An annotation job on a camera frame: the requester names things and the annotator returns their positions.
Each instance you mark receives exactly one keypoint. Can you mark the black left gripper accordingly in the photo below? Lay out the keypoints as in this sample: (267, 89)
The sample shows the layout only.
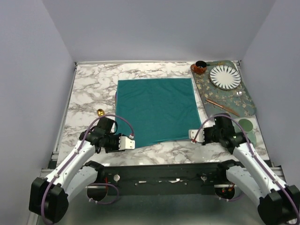
(116, 148)

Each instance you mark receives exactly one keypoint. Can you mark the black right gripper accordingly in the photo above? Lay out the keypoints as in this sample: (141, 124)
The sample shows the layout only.
(206, 141)

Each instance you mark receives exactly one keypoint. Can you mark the teal cloth napkin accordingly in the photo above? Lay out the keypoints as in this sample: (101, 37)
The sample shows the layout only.
(158, 110)

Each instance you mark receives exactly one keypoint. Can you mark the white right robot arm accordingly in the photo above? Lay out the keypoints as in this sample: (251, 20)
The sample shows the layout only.
(276, 202)

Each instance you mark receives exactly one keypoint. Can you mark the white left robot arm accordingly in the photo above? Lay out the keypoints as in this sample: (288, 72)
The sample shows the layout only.
(50, 196)

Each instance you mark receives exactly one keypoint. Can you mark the gold spoon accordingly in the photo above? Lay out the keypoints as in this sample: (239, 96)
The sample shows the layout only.
(100, 112)

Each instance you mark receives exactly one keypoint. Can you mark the mint green small bowl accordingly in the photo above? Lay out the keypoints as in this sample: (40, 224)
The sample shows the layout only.
(246, 125)

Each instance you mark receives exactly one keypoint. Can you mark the dark floral placemat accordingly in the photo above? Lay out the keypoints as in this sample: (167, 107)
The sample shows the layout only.
(237, 99)

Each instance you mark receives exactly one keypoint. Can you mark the white striped plate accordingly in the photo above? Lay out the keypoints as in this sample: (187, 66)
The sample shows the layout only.
(225, 77)

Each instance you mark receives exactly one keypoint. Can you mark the orange black cup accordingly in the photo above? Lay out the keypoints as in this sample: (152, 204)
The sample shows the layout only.
(199, 67)

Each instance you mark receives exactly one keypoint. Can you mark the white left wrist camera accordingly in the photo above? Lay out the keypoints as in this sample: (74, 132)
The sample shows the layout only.
(125, 143)

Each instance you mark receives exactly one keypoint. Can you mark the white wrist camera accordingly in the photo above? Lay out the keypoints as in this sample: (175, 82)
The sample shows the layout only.
(196, 136)
(125, 143)

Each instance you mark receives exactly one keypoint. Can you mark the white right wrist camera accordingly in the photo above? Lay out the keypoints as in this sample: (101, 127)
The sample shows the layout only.
(196, 136)

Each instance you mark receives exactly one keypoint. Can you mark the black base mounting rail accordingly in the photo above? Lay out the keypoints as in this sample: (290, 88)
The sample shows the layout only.
(174, 179)

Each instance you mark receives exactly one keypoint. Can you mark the aluminium frame rail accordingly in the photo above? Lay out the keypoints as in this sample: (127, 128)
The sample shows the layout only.
(277, 170)

